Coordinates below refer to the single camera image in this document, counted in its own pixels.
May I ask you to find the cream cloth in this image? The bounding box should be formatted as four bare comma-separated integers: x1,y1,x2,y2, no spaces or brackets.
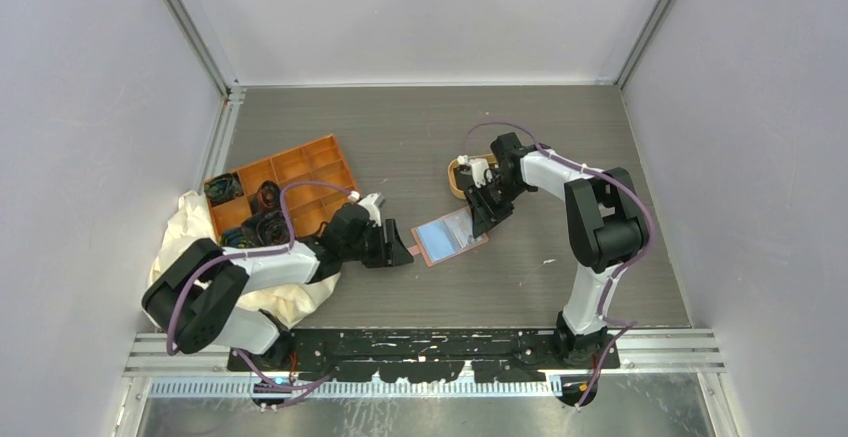
148,190,341,328

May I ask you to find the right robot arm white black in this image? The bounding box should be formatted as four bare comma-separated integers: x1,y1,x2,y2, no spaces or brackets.
454,132,653,368

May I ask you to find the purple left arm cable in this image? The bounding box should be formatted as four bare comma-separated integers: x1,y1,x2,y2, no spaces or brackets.
165,180,362,357

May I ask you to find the dark rolled belt lower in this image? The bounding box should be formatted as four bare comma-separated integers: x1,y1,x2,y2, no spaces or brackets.
240,212,291,247

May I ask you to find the orange compartment tray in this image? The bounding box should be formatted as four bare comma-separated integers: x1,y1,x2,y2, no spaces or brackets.
206,134,359,241

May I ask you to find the dark rolled belt middle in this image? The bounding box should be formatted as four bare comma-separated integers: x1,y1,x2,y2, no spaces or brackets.
248,180,282,215

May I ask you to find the dark rolled belt upper left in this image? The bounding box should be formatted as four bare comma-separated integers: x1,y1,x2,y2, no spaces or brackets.
203,173,244,207

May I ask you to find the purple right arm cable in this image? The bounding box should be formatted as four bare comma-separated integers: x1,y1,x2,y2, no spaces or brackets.
462,121,654,409

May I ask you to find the black mounting base plate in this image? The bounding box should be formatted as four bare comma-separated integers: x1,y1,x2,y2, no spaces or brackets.
227,328,619,384

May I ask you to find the oval wooden card tray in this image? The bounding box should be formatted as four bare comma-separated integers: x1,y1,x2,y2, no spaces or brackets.
447,153,498,200

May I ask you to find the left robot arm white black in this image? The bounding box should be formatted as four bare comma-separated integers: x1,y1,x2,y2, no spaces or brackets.
141,195,414,370

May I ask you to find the dark rolled belt bottom left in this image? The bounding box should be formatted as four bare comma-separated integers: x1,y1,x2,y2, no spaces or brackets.
219,228,255,249

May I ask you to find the dark rolled belt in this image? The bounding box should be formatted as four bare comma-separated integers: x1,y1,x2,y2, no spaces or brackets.
203,173,244,207
248,180,282,215
240,212,291,247
219,228,255,249

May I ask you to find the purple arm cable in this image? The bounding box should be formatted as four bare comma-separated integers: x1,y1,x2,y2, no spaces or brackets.
165,180,362,357
462,121,654,409

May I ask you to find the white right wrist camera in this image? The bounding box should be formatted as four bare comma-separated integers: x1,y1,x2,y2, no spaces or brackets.
457,155,490,188

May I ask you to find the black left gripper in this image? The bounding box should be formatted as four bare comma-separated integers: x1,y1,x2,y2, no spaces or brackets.
341,218,412,267

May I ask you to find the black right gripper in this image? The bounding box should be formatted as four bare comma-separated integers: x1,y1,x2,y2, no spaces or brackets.
463,176,530,238

